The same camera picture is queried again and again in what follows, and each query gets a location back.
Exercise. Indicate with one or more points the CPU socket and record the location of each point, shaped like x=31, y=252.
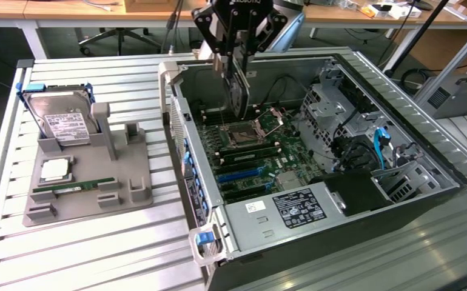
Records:
x=240, y=135

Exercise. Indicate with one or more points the green graphics card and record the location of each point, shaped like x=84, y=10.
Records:
x=239, y=97

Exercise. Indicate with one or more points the black open PC case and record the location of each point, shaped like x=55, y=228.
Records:
x=297, y=266

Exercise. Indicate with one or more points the silver chipset heatsink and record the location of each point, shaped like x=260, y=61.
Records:
x=289, y=179

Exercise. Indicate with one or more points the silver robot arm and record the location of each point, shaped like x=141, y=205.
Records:
x=291, y=30

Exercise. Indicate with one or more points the grey equipment box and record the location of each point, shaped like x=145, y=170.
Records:
x=455, y=100

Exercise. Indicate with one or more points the aluminium frame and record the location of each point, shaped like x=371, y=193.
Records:
x=459, y=57

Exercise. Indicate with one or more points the hard disk drive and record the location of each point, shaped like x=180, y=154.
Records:
x=35, y=88

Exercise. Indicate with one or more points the grey power supply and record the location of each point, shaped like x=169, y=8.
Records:
x=257, y=224

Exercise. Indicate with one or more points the silver CPU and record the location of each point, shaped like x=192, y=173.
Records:
x=55, y=168

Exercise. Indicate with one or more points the metal disk bay cage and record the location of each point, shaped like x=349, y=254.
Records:
x=321, y=109

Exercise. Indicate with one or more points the white box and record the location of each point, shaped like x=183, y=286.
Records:
x=404, y=12

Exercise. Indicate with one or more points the metal socket cover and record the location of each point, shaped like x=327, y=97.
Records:
x=276, y=116

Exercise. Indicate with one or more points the white case sticker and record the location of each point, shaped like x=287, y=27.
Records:
x=252, y=73

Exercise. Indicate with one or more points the green motherboard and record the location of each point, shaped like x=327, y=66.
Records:
x=293, y=151

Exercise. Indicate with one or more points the long wooden desk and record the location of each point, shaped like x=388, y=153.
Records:
x=337, y=16

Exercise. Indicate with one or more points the black stand pole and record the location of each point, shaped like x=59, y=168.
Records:
x=420, y=30

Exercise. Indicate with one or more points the silver hard disk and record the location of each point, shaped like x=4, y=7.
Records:
x=63, y=121

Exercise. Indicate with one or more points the perforated metal bracket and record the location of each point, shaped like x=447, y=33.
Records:
x=403, y=185

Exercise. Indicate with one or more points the black plastic shroud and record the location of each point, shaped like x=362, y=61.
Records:
x=358, y=194

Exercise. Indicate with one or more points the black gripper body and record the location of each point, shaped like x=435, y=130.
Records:
x=244, y=4

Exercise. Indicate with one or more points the black office chair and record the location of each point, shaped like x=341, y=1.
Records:
x=119, y=36

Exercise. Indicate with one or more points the grey parts rack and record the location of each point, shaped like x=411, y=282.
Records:
x=87, y=169

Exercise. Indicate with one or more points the blue expansion slot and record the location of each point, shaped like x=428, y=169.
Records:
x=236, y=176

